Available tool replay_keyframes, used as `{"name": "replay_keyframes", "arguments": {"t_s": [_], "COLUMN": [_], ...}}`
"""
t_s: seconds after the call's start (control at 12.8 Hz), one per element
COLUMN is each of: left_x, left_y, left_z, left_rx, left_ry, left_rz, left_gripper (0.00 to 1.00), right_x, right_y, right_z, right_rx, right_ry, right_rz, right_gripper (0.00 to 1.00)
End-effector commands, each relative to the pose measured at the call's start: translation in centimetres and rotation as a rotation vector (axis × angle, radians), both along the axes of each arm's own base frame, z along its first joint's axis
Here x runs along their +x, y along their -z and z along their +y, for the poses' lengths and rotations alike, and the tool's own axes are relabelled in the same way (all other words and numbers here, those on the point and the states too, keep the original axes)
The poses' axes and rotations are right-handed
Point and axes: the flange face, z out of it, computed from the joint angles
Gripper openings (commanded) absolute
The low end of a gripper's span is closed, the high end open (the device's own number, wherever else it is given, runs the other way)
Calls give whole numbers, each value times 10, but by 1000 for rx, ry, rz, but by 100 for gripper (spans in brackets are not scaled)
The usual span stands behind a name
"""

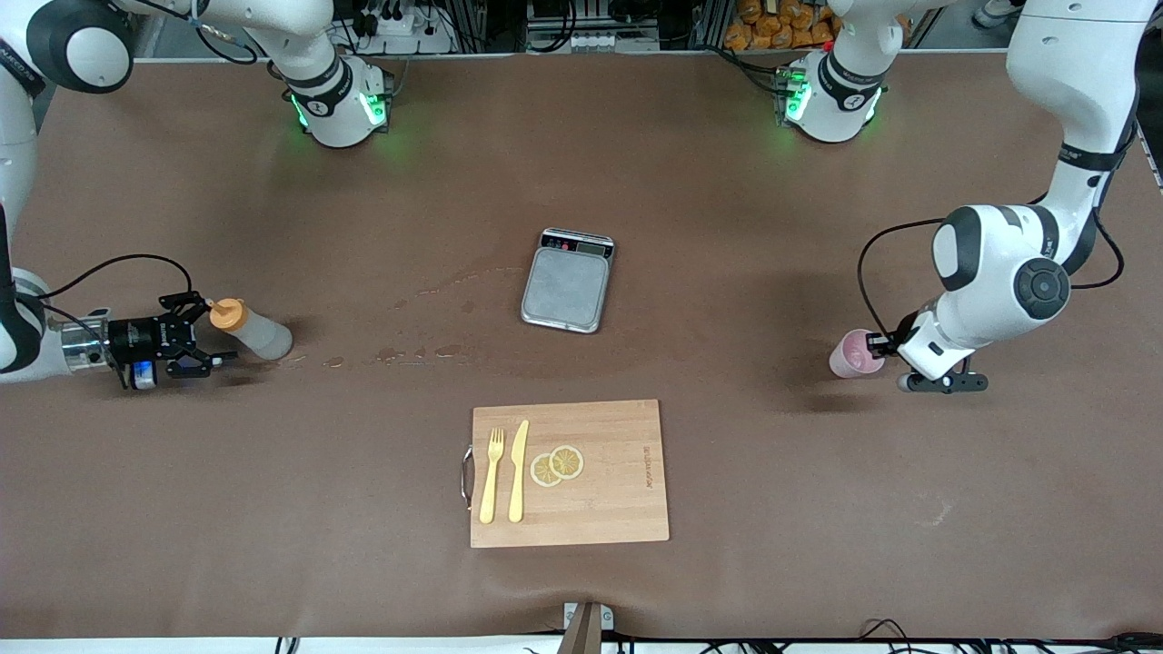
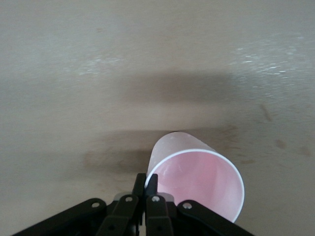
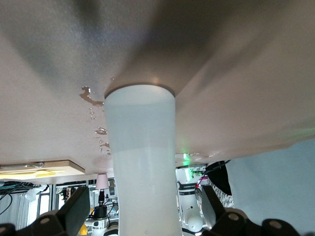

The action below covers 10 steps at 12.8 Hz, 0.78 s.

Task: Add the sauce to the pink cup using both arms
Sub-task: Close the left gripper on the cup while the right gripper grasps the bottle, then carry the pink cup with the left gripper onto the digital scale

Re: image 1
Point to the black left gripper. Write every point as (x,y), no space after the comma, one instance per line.
(883,345)

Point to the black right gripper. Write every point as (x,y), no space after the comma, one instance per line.
(136,337)

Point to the pink plastic cup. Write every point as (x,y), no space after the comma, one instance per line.
(852,356)

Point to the squeeze bottle with orange cap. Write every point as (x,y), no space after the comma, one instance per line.
(259,334)

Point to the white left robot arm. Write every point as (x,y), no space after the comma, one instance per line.
(1072,73)

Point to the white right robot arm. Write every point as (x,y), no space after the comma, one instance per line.
(82,45)

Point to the wooden cutting board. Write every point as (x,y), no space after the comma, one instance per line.
(609,500)

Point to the silver kitchen scale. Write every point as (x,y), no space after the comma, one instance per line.
(565,286)

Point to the yellow plastic fork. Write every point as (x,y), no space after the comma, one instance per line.
(491,481)

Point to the lemon slice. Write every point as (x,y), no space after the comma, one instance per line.
(569,461)
(543,472)

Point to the orange packets pile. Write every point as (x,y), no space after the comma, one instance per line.
(772,27)

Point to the yellow plastic knife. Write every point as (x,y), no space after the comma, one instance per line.
(518,481)

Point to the white power strip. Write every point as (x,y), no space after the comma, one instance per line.
(400,27)

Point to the white socket bar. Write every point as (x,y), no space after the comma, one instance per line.
(591,42)

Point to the metal table clamp bracket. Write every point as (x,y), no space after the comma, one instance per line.
(588,627)

